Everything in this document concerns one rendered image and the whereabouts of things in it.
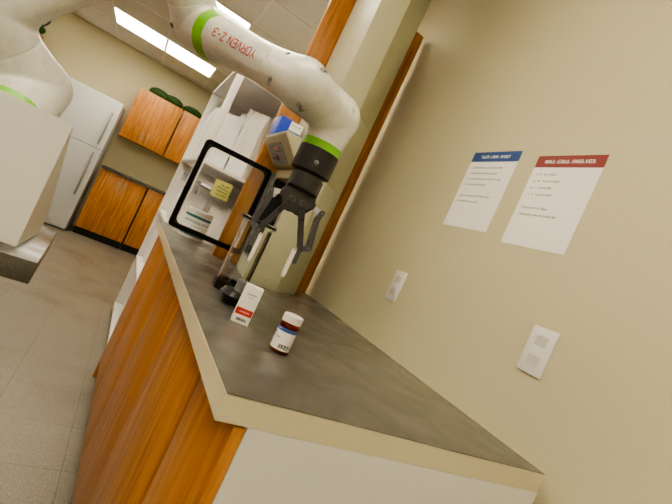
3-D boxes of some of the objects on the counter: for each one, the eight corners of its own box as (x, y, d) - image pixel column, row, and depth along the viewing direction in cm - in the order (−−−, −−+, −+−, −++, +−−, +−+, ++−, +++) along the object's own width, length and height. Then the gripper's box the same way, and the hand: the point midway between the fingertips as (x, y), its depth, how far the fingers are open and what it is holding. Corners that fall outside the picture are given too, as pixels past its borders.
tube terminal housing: (281, 284, 203) (351, 135, 204) (305, 304, 174) (386, 130, 175) (233, 264, 192) (306, 107, 193) (249, 282, 163) (336, 97, 164)
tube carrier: (242, 288, 133) (271, 225, 134) (250, 298, 124) (281, 230, 124) (209, 276, 129) (239, 210, 129) (214, 285, 119) (247, 214, 119)
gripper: (345, 196, 103) (304, 284, 103) (266, 156, 99) (223, 248, 98) (352, 194, 95) (308, 289, 95) (267, 151, 91) (221, 251, 91)
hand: (270, 257), depth 97 cm, fingers open, 7 cm apart
